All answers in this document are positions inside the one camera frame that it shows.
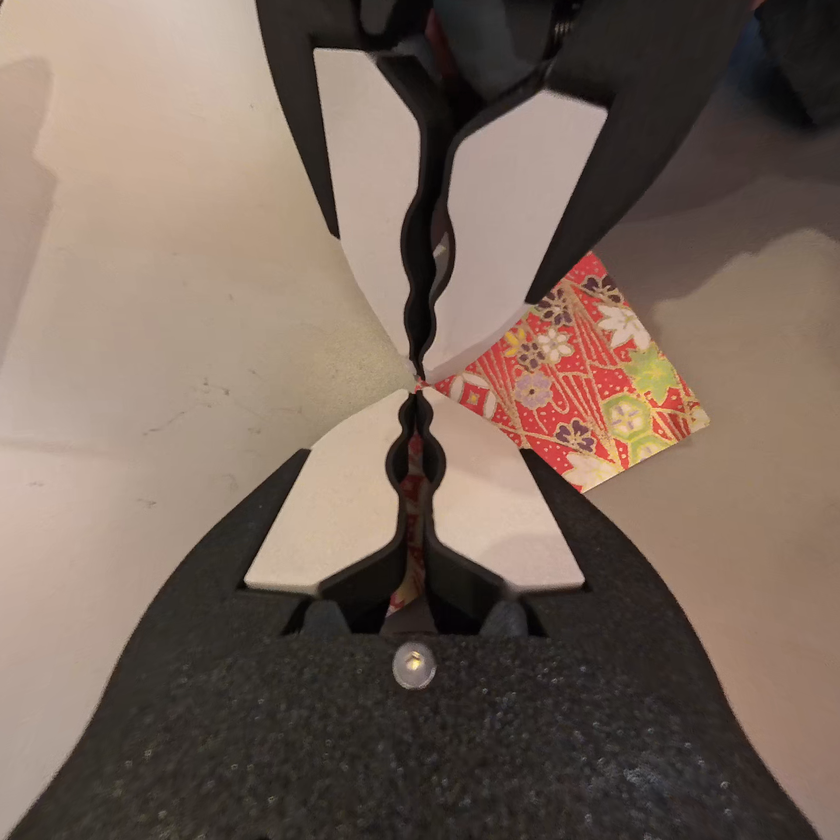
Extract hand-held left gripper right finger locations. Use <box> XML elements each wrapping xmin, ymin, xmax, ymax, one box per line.
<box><xmin>422</xmin><ymin>387</ymin><xmax>586</xmax><ymax>635</ymax></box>

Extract person's dark sweater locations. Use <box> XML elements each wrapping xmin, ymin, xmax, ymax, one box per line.
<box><xmin>755</xmin><ymin>0</ymin><xmax>840</xmax><ymax>127</ymax></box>

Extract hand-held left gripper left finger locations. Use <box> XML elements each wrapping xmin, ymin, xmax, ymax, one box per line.
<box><xmin>243</xmin><ymin>387</ymin><xmax>417</xmax><ymax>634</ymax></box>

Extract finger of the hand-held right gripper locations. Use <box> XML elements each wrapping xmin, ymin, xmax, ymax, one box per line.
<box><xmin>419</xmin><ymin>87</ymin><xmax>609</xmax><ymax>383</ymax></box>
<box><xmin>314</xmin><ymin>47</ymin><xmax>457</xmax><ymax>380</ymax></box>

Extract red floral green-backed origami paper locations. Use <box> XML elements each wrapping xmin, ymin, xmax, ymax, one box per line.
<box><xmin>384</xmin><ymin>251</ymin><xmax>711</xmax><ymax>621</ymax></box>

